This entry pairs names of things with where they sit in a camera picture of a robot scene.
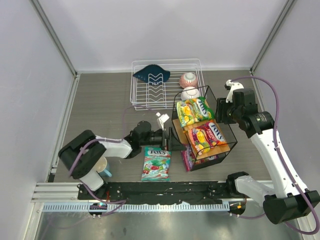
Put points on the teal mint candy bag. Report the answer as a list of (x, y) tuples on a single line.
[(156, 164)]

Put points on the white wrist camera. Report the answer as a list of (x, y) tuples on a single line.
[(161, 119), (231, 86)]

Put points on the aluminium rail frame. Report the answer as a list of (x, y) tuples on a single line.
[(287, 200)]

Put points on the orange fruits candy bag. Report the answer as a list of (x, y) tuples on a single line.
[(207, 139)]

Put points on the white bowl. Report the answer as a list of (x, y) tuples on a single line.
[(189, 92)]

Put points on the white wire dish rack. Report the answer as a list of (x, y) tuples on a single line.
[(163, 96)]

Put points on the pink patterned bowl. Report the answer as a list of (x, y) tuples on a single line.
[(188, 79)]

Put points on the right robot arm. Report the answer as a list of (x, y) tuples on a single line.
[(289, 198)]

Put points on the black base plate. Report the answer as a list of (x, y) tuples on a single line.
[(167, 192)]

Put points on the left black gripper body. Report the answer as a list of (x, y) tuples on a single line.
[(170, 138)]

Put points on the white slotted cable duct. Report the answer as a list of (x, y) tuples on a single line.
[(94, 207)]

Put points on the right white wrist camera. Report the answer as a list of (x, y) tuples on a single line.
[(231, 86)]

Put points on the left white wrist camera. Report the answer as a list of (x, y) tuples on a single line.
[(161, 119)]

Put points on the wooden two-tier wire shelf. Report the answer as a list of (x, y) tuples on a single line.
[(225, 128)]

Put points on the purple berries candy bag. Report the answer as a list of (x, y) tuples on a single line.
[(191, 164)]

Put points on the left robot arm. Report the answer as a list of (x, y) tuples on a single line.
[(81, 154)]

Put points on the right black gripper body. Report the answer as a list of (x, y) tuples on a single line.
[(221, 110)]

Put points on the green candy bag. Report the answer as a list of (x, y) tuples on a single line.
[(193, 110)]

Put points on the dark blue leaf plate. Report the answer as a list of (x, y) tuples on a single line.
[(153, 74)]

